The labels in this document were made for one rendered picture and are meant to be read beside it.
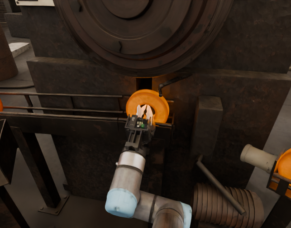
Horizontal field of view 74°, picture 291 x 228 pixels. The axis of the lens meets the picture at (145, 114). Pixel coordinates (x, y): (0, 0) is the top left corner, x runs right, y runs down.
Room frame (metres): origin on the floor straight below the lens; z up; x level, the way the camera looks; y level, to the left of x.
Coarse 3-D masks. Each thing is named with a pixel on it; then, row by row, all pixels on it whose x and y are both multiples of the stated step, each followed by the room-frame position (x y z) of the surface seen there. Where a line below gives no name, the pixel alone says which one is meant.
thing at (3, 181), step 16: (0, 128) 0.56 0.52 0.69; (0, 144) 0.45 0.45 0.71; (16, 144) 0.56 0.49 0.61; (0, 160) 0.41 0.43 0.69; (0, 176) 0.41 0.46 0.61; (0, 192) 0.44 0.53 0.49; (0, 208) 0.41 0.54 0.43; (16, 208) 0.46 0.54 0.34; (0, 224) 0.40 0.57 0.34; (16, 224) 0.42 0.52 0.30
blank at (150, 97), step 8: (136, 96) 0.59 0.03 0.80; (144, 96) 0.59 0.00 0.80; (152, 96) 0.58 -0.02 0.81; (128, 104) 0.60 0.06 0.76; (136, 104) 0.59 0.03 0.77; (152, 104) 0.58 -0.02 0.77; (160, 104) 0.57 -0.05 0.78; (128, 112) 0.60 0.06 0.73; (136, 112) 0.59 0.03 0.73; (160, 112) 0.57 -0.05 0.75; (168, 112) 0.58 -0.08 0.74; (160, 120) 0.57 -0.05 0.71
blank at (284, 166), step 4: (288, 152) 0.38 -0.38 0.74; (284, 156) 0.38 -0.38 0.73; (288, 156) 0.37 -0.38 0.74; (280, 160) 0.38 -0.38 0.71; (284, 160) 0.38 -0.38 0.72; (288, 160) 0.37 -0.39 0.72; (280, 164) 0.38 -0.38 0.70; (284, 164) 0.37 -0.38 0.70; (288, 164) 0.37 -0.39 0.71; (280, 168) 0.38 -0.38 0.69; (284, 168) 0.37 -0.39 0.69; (288, 168) 0.37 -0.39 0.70; (280, 172) 0.37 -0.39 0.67; (284, 172) 0.37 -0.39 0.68; (288, 172) 0.36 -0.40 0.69; (288, 176) 0.36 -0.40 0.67
